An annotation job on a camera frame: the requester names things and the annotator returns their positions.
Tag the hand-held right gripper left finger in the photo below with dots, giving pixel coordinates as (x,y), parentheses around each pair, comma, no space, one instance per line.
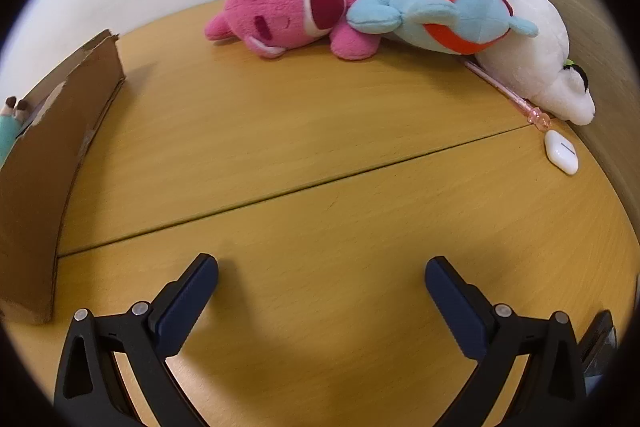
(185,302)

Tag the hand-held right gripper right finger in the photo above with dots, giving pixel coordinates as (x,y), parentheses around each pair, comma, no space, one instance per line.
(455,307)

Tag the brown cardboard box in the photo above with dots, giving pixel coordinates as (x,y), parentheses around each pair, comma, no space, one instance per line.
(40,187)

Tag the wooden desktop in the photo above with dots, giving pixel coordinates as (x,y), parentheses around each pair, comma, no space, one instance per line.
(300,132)

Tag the dark grey object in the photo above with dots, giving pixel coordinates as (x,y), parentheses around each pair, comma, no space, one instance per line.
(597,342)

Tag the white earbuds case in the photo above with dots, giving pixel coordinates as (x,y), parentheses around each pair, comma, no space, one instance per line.
(560,152)

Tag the pink pen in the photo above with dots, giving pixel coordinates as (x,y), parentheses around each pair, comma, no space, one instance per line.
(537,118)

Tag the teal and pink plush toy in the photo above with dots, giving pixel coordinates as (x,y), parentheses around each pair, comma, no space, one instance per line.
(7,132)

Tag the white plush toy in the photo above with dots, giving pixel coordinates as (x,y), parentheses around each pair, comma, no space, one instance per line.
(540,57)

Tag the blue and red plush toy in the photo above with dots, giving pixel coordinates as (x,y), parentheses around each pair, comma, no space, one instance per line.
(425,2)

